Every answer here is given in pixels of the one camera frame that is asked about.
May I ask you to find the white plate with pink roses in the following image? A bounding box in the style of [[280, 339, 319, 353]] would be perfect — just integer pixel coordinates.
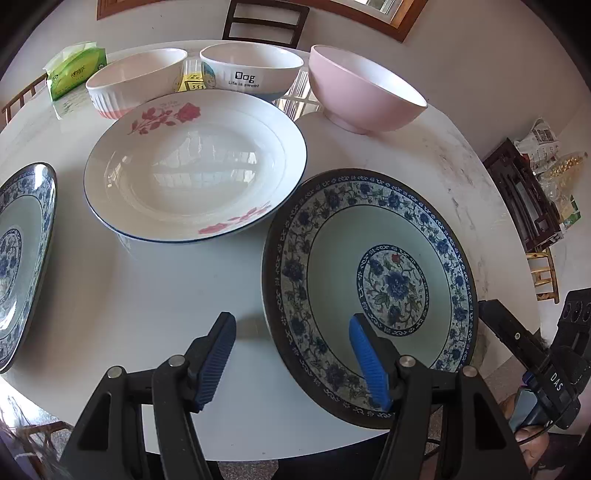
[[83, 90, 308, 244]]

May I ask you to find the dark wooden side shelf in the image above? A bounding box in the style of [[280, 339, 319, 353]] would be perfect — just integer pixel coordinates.
[[484, 139, 562, 253]]

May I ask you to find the wood framed barred window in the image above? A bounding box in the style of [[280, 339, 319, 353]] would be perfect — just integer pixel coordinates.
[[294, 0, 429, 44]]

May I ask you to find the light wooden chair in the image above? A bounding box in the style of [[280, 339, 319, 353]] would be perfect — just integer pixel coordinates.
[[1, 73, 47, 125]]

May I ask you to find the white ribbed bowl pink base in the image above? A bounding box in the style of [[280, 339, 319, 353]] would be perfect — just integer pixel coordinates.
[[85, 48, 188, 120]]

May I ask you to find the dark wooden chair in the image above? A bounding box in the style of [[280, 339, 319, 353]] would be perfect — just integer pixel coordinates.
[[221, 0, 310, 49]]

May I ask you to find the white cartoon dog bowl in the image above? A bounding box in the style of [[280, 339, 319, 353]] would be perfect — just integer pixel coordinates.
[[199, 41, 304, 102]]

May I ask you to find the large blue floral plate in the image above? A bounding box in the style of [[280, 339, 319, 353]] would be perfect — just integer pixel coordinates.
[[0, 162, 57, 373]]

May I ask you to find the person's right hand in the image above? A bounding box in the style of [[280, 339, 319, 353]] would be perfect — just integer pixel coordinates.
[[499, 393, 550, 470]]

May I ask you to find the green tissue pack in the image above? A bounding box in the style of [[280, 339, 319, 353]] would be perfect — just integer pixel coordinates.
[[43, 42, 107, 101]]

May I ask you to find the small blue floral plate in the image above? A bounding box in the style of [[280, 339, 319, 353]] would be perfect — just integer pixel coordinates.
[[262, 168, 478, 430]]

